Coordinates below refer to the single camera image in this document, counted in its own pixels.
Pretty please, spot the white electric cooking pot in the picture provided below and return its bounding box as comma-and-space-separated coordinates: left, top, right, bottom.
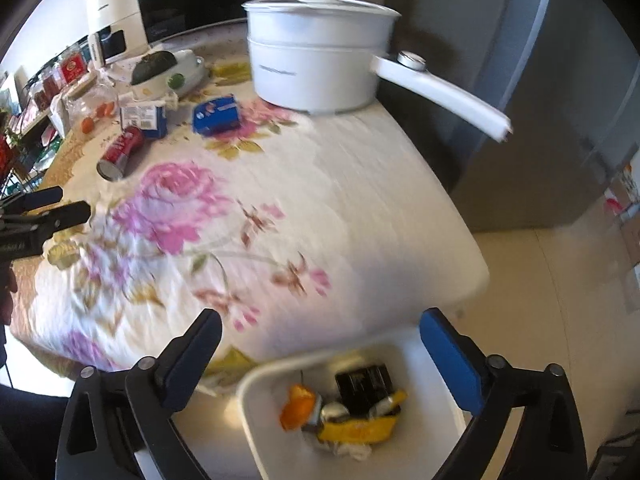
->
243, 0, 512, 142

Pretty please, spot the dark green squash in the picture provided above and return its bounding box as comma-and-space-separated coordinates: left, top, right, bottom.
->
130, 50, 178, 86

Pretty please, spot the red labelled jar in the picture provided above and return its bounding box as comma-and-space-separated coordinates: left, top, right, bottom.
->
58, 51, 87, 84

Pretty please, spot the clear glass jar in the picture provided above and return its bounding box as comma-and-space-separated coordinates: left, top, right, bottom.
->
63, 72, 118, 133

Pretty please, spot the grey refrigerator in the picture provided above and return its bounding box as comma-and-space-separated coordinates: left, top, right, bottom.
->
378, 0, 639, 232

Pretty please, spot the yellow snack bag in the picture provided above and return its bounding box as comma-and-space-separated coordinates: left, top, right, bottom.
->
317, 389, 408, 444

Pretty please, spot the orange tomato left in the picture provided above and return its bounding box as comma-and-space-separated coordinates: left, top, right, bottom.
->
80, 117, 94, 134

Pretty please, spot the white kitchen appliance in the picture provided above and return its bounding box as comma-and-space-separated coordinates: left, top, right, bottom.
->
86, 0, 149, 67

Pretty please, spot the black snack packet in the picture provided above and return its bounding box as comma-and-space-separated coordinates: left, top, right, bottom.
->
334, 363, 395, 418

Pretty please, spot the floral tablecloth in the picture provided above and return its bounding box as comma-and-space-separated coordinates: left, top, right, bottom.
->
10, 25, 489, 396

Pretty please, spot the red cartoon drink can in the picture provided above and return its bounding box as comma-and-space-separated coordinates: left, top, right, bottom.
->
96, 126, 144, 182

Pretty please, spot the white tissue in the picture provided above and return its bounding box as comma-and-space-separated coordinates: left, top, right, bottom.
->
330, 442, 372, 462

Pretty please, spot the white trash bin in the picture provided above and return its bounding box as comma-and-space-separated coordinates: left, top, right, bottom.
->
238, 326, 465, 479

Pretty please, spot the blue almond milk carton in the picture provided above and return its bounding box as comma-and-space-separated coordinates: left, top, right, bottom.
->
192, 94, 241, 136

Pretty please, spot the light blue white carton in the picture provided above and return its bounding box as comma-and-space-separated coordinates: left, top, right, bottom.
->
120, 101, 168, 139

